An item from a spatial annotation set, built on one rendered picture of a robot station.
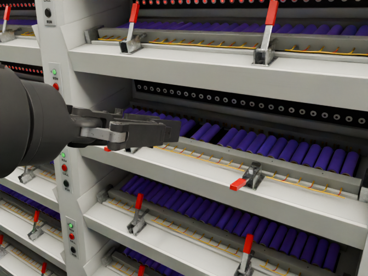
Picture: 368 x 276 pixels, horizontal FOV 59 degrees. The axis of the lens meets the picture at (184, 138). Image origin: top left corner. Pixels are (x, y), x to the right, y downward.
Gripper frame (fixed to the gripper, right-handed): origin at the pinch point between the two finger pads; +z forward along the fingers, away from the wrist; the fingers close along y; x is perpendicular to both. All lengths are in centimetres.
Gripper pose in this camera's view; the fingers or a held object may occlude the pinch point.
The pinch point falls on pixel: (153, 128)
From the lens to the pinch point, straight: 44.7
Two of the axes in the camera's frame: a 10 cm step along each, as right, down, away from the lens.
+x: -1.7, 9.8, 1.1
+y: -8.3, -2.0, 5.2
